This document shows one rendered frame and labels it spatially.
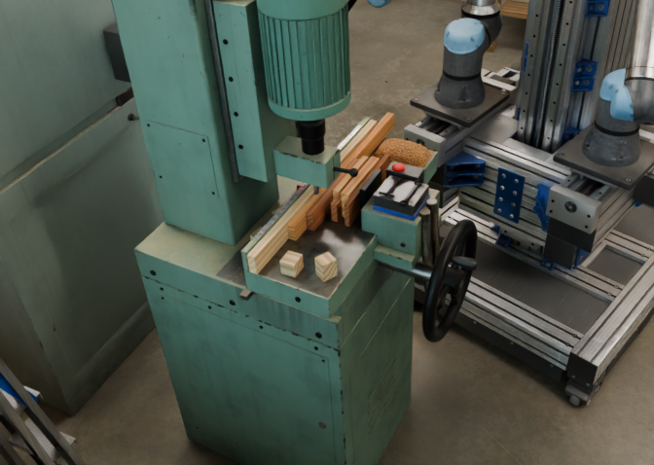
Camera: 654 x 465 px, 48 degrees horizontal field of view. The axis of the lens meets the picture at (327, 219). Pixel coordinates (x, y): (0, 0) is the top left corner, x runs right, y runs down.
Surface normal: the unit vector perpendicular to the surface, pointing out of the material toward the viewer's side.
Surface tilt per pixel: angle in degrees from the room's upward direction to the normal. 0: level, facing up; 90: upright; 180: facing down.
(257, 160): 90
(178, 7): 90
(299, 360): 90
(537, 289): 0
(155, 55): 90
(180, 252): 0
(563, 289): 0
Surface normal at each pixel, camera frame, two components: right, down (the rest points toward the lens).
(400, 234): -0.47, 0.57
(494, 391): -0.05, -0.78
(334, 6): 0.68, 0.44
